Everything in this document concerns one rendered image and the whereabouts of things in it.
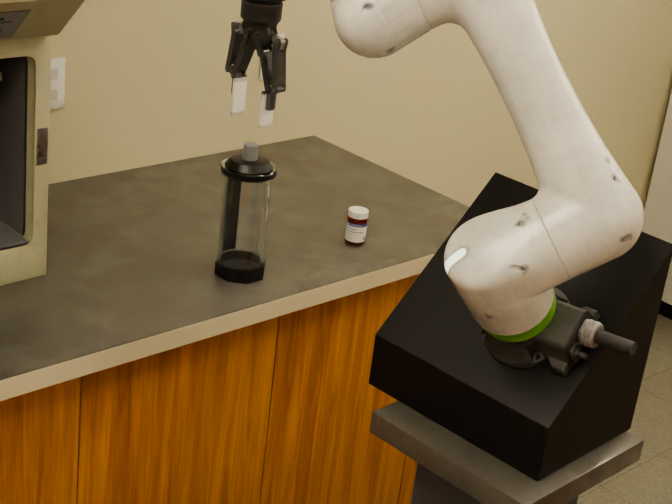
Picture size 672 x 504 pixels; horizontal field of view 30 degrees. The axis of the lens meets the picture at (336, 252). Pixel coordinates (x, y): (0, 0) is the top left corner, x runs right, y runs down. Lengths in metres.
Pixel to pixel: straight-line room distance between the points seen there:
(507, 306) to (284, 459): 0.96
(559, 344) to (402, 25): 0.53
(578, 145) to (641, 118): 2.82
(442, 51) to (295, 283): 1.35
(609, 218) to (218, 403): 0.97
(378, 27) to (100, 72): 1.16
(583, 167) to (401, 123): 1.84
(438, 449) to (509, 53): 0.62
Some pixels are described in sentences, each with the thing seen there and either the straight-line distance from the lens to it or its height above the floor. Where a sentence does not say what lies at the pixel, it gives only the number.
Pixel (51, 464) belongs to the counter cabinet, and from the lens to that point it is 2.28.
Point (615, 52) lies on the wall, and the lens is 4.35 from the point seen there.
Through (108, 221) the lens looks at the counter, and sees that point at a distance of 2.68.
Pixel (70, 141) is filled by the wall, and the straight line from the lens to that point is 2.89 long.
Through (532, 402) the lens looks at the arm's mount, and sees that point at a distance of 1.94.
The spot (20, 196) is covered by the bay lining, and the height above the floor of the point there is 1.09.
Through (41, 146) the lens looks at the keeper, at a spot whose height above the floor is 1.20.
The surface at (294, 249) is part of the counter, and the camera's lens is 2.61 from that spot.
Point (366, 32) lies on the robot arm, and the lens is 1.84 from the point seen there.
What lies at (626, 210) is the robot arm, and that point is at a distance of 1.81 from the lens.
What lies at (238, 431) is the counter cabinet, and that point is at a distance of 2.53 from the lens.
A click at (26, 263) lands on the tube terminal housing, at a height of 0.97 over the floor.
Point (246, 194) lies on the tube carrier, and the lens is 2.37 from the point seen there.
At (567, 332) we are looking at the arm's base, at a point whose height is 1.17.
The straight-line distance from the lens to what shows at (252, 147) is 2.37.
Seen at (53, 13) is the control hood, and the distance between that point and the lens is 2.17.
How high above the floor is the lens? 1.99
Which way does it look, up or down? 24 degrees down
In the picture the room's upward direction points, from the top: 7 degrees clockwise
